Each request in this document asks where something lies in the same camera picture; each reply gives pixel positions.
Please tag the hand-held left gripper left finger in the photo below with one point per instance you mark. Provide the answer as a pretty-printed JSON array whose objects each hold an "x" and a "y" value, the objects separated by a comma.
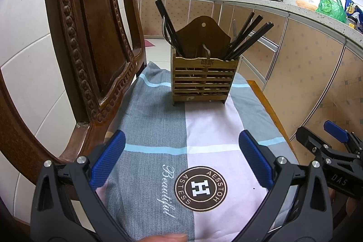
[{"x": 109, "y": 158}]

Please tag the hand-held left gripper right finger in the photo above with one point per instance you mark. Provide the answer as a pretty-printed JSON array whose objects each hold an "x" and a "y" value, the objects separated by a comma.
[{"x": 255, "y": 158}]

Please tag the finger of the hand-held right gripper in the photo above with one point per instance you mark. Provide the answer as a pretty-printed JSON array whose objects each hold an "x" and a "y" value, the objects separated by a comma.
[
  {"x": 310, "y": 140},
  {"x": 337, "y": 130}
]

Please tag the wooden slatted utensil holder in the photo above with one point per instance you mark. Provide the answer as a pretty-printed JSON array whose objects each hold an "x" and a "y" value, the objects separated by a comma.
[{"x": 198, "y": 80}]

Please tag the person's right hand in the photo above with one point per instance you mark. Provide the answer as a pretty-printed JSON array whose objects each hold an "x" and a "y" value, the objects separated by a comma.
[{"x": 351, "y": 206}]

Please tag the person's left hand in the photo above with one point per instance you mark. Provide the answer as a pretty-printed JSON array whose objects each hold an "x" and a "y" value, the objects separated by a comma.
[{"x": 167, "y": 239}]

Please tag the grey pink printed cloth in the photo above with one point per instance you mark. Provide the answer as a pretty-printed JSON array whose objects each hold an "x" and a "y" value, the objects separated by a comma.
[{"x": 158, "y": 117}]

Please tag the carved wooden chair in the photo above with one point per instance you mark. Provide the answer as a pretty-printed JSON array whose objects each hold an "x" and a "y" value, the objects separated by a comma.
[{"x": 85, "y": 60}]

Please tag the green plastic bag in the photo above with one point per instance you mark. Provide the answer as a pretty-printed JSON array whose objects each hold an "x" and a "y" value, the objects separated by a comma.
[{"x": 330, "y": 9}]

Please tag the blue snack bag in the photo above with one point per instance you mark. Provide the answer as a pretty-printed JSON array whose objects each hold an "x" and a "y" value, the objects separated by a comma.
[{"x": 353, "y": 9}]

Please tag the pink floor mat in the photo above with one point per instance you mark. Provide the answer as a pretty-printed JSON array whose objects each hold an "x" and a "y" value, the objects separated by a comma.
[{"x": 149, "y": 42}]

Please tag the orange packet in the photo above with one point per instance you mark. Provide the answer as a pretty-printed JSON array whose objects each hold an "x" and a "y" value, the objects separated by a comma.
[{"x": 306, "y": 5}]

